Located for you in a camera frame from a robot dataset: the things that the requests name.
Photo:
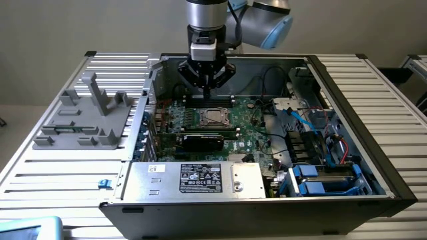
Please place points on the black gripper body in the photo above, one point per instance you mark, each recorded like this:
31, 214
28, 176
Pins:
207, 31

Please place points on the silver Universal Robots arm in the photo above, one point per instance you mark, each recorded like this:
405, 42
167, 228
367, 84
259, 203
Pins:
203, 12

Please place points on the green CPU chip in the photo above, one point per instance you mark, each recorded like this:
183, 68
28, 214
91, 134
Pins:
68, 129

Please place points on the black RAM slot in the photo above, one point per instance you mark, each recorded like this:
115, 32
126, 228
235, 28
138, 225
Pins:
222, 97
222, 103
222, 100
222, 106
207, 129

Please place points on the silver coin cell battery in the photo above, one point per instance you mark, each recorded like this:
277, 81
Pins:
251, 104

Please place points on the silver disk cage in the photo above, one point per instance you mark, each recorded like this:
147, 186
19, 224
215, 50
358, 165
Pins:
283, 103

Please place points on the green motherboard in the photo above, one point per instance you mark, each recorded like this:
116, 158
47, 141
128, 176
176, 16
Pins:
247, 130

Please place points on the black graphics card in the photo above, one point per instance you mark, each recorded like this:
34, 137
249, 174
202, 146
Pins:
203, 143

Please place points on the black table corner cap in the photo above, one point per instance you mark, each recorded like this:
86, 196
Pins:
361, 56
91, 54

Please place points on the blue card retention latch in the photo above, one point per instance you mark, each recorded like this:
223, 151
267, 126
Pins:
142, 140

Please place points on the silver chipset heat sink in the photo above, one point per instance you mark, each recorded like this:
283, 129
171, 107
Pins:
238, 158

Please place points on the silver power supply unit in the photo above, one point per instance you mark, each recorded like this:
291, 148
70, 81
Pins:
167, 185

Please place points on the grey parts rack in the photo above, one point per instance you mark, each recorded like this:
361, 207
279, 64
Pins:
67, 142

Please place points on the small blue plastic clip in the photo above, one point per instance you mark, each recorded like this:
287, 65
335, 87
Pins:
104, 184

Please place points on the hard disk with blue carrier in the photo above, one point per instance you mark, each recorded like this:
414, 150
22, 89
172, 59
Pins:
334, 187

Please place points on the black open PC case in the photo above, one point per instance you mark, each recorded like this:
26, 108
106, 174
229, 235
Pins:
234, 220

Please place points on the teal box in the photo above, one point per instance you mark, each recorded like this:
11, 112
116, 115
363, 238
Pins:
50, 227

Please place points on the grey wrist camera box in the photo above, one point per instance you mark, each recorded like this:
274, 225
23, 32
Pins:
203, 52

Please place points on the CPU socket with metal frame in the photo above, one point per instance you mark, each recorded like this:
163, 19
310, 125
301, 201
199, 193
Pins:
215, 117

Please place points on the black plastic fan duct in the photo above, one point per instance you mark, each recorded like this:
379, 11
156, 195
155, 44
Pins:
301, 147

